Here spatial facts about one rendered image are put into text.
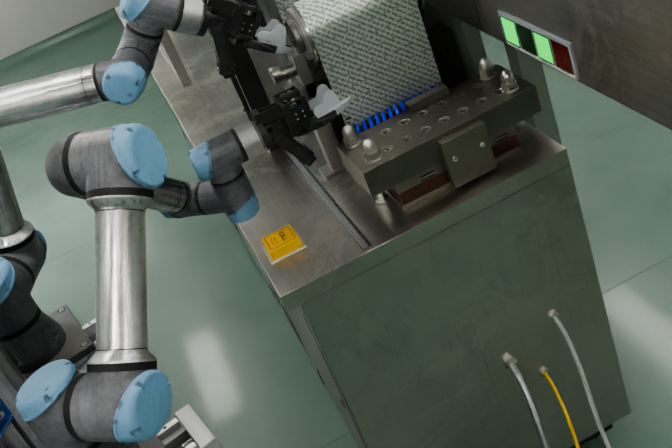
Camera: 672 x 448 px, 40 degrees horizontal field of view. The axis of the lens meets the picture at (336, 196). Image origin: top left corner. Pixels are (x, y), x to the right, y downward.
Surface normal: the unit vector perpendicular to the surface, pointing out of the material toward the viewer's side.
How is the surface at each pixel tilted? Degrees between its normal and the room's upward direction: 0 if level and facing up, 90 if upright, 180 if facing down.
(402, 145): 0
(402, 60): 90
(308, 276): 0
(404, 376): 90
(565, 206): 90
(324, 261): 0
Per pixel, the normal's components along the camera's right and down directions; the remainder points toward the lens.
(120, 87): 0.02, 0.53
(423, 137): -0.33, -0.80
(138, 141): 0.89, -0.23
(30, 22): 0.33, 0.40
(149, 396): 0.90, 0.03
